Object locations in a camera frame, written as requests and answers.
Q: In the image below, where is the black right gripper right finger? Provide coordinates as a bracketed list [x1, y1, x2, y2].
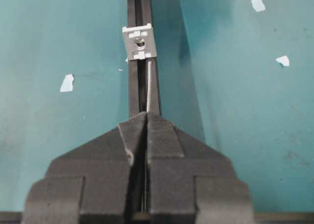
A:
[147, 112, 255, 224]

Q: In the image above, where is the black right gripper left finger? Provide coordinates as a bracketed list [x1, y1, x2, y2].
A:
[23, 112, 147, 224]

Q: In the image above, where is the thin steel wire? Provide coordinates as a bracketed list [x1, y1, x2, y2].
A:
[143, 60, 152, 213]

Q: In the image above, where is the grey metal fitting with hole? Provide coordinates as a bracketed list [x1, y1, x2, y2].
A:
[122, 23, 157, 61]

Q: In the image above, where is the black aluminium frame rail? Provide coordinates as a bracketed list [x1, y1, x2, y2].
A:
[127, 0, 161, 117]

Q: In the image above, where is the white tape scrap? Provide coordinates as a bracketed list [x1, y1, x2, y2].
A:
[275, 55, 290, 67]
[251, 0, 266, 12]
[60, 74, 75, 92]

